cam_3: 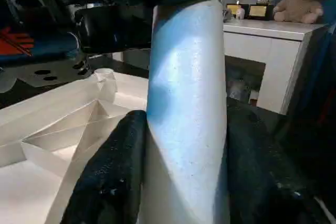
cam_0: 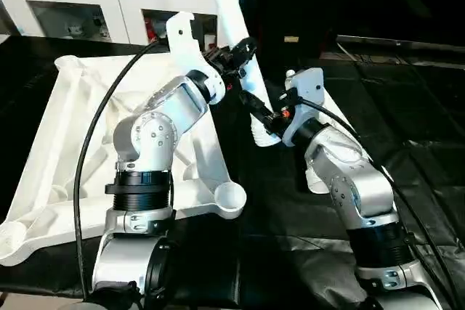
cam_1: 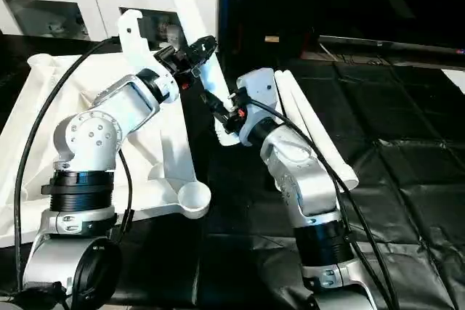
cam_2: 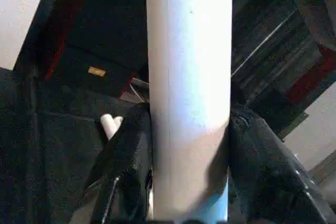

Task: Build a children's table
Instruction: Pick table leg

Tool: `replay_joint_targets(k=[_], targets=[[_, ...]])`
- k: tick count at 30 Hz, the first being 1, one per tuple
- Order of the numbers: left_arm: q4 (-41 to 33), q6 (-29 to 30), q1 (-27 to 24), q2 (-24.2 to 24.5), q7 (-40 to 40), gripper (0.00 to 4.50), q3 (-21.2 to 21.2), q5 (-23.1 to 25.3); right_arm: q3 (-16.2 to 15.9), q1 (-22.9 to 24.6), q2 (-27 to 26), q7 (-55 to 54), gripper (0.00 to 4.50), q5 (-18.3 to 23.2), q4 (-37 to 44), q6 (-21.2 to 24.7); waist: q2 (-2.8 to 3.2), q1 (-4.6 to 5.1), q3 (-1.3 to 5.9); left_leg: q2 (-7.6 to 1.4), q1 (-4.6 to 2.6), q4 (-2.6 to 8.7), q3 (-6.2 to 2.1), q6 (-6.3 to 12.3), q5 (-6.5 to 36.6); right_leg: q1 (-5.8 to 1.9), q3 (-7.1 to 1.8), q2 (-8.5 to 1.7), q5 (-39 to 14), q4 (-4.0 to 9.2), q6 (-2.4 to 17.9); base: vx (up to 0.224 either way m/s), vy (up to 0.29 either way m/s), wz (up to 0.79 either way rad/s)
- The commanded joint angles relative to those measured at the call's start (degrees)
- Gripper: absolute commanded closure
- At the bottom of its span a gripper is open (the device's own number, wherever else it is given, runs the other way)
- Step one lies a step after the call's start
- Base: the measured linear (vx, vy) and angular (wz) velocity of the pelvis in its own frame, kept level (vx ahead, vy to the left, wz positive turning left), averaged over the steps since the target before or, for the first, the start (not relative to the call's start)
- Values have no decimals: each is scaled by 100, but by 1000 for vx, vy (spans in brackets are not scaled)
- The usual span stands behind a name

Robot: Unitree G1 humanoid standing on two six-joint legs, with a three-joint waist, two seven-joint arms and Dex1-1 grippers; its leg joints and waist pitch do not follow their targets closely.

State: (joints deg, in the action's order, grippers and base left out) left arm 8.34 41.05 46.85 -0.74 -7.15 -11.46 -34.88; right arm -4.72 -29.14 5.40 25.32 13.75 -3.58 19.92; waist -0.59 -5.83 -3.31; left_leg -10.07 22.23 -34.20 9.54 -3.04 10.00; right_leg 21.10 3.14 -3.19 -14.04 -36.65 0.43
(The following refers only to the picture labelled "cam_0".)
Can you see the white plastic table top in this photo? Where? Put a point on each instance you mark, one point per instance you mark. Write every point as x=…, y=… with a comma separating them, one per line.
x=80, y=150

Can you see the black work mat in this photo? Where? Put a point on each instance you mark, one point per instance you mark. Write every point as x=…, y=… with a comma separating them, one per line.
x=276, y=252

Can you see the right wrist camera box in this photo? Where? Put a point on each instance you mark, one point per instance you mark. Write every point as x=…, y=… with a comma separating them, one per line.
x=306, y=92

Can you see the small tan label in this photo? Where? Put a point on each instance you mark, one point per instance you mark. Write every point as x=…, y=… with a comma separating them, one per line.
x=292, y=38

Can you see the red bottle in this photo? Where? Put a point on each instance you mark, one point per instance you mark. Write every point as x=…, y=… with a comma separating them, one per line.
x=150, y=31

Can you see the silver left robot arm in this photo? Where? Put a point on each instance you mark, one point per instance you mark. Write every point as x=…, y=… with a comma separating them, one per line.
x=145, y=179

